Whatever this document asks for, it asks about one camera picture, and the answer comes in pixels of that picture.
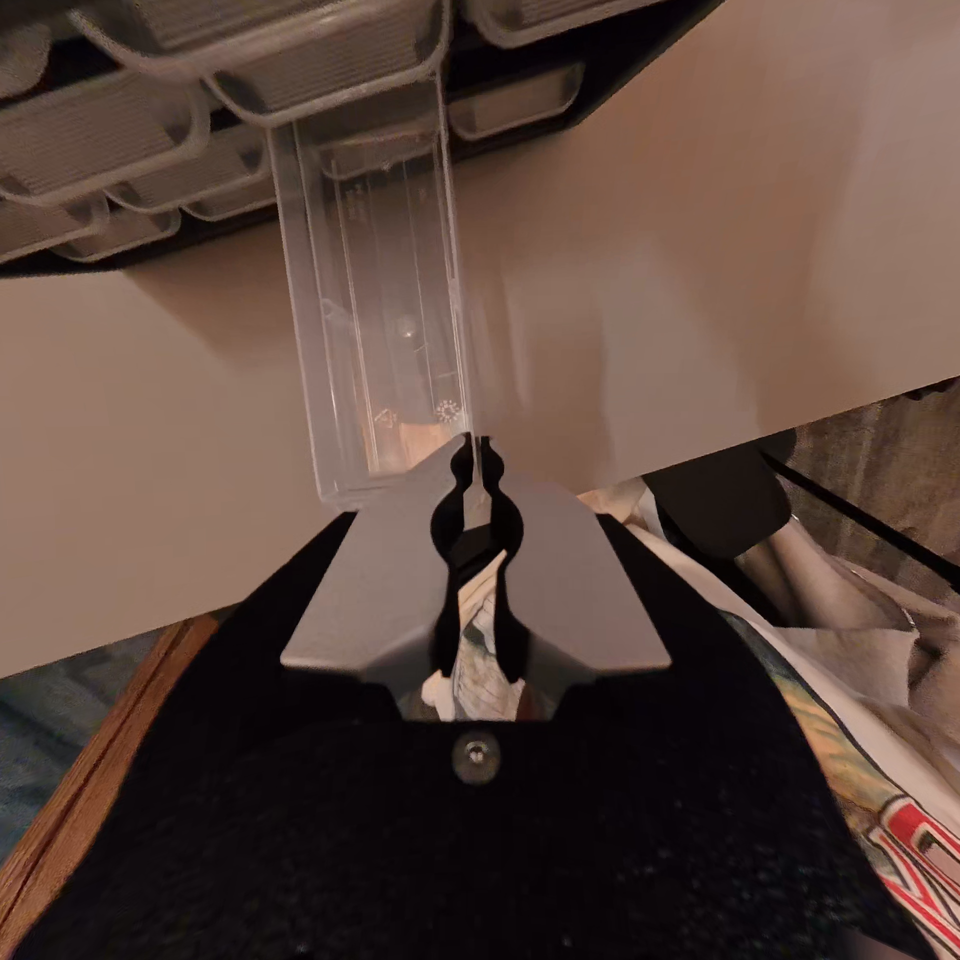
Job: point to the person's printed white shirt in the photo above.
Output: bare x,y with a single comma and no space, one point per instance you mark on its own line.
825,712

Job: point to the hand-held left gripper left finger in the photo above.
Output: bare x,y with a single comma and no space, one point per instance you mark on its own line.
367,600

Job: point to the set of frosted cabinet drawers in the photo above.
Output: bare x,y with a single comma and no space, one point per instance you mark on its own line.
90,142

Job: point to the clear plastic drawer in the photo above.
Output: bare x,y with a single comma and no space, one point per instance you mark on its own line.
375,300

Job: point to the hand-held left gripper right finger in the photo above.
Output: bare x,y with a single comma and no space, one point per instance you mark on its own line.
592,600

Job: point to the oak wooden frame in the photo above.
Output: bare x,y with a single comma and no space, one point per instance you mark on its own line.
97,750

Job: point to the black drawer cabinet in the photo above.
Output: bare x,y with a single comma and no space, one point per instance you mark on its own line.
637,75

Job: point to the black office chair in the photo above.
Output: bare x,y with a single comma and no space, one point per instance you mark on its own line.
720,502

